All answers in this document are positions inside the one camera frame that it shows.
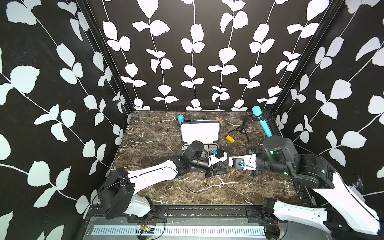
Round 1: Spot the black mounting rail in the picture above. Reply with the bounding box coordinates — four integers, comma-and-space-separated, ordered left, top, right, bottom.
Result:
128, 205, 279, 225

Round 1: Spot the grey jewelry box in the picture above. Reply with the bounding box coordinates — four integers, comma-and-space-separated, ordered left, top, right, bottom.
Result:
180, 120, 221, 152

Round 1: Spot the blue microphone on stand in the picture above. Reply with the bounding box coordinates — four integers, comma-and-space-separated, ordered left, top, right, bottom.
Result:
252, 106, 273, 137

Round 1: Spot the black tripod mic stand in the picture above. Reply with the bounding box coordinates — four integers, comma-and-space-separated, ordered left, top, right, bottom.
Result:
228, 114, 266, 143

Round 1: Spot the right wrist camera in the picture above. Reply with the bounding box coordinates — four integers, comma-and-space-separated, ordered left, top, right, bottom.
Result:
229, 155, 253, 171

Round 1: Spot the yellow block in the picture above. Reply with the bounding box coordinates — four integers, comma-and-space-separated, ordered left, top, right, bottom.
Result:
226, 136, 235, 144

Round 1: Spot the small circuit board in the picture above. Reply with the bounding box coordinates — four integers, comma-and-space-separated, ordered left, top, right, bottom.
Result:
139, 226, 155, 235

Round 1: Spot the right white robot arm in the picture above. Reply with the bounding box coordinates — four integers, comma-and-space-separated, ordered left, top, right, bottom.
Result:
230, 136, 384, 240

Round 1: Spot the white perforated strip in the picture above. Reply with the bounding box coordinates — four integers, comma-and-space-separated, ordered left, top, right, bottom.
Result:
91, 225, 265, 238

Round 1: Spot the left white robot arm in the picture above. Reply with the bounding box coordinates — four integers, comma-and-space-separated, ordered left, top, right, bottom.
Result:
98, 141, 228, 222

